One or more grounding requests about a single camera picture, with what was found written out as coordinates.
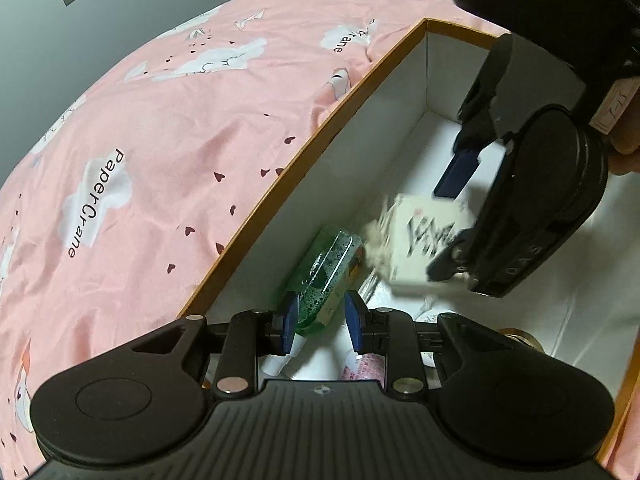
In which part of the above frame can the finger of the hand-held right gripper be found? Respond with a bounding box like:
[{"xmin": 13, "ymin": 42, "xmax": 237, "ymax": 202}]
[
  {"xmin": 425, "ymin": 229, "xmax": 477, "ymax": 284},
  {"xmin": 432, "ymin": 34, "xmax": 516, "ymax": 201}
]

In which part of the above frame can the green glass bottle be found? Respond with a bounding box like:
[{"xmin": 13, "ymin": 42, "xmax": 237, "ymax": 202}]
[{"xmin": 286, "ymin": 227, "xmax": 366, "ymax": 336}]

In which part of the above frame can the orange cardboard box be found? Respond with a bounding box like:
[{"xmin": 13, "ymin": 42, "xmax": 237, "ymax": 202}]
[{"xmin": 175, "ymin": 17, "xmax": 640, "ymax": 471}]

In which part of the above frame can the gold round jar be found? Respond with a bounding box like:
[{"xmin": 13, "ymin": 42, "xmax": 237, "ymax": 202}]
[{"xmin": 497, "ymin": 327, "xmax": 547, "ymax": 357}]

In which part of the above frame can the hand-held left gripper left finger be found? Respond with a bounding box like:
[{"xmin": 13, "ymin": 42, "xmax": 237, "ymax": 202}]
[{"xmin": 130, "ymin": 293, "xmax": 302, "ymax": 399}]

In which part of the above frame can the person's right hand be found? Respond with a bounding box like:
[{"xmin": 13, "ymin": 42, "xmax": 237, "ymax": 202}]
[{"xmin": 607, "ymin": 102, "xmax": 640, "ymax": 177}]

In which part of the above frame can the pink printed blanket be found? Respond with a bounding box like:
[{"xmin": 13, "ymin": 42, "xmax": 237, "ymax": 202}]
[{"xmin": 0, "ymin": 0, "xmax": 640, "ymax": 480}]

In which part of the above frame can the beige calligraphy gift box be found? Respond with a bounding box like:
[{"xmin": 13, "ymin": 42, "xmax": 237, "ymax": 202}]
[{"xmin": 362, "ymin": 192, "xmax": 478, "ymax": 296}]

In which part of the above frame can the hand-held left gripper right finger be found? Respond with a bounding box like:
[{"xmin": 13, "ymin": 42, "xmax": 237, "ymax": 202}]
[{"xmin": 343, "ymin": 290, "xmax": 507, "ymax": 399}]

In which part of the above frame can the white tube with pink label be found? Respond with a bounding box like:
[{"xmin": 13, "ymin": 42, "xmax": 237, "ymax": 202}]
[{"xmin": 340, "ymin": 352, "xmax": 387, "ymax": 392}]

